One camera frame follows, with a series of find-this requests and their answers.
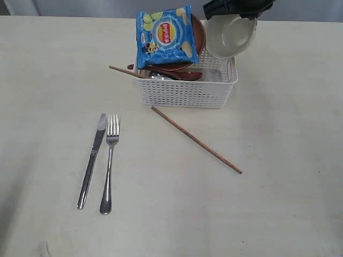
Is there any white perforated plastic basket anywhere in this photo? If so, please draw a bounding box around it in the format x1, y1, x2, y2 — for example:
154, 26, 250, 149
136, 49, 238, 109

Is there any silver table knife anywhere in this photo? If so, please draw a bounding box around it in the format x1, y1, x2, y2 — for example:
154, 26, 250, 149
77, 114, 107, 209

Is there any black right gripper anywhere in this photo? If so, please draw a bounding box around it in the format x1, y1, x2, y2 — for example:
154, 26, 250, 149
203, 0, 273, 20

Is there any blue chips bag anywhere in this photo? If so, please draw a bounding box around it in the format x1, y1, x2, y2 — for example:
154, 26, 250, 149
136, 5, 199, 69

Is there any wooden chopstick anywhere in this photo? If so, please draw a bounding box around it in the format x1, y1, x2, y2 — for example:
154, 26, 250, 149
108, 65, 149, 79
151, 107, 243, 174

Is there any white floral ceramic bowl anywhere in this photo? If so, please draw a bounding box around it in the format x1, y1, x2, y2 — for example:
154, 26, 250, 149
204, 14, 257, 59

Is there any dark red wooden spoon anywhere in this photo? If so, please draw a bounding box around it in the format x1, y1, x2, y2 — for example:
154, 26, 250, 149
128, 64, 203, 81

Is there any silver fork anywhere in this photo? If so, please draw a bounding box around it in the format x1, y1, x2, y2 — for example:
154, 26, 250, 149
100, 115, 120, 215

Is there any brown round plate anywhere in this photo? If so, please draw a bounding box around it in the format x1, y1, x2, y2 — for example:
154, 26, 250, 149
145, 14, 206, 71

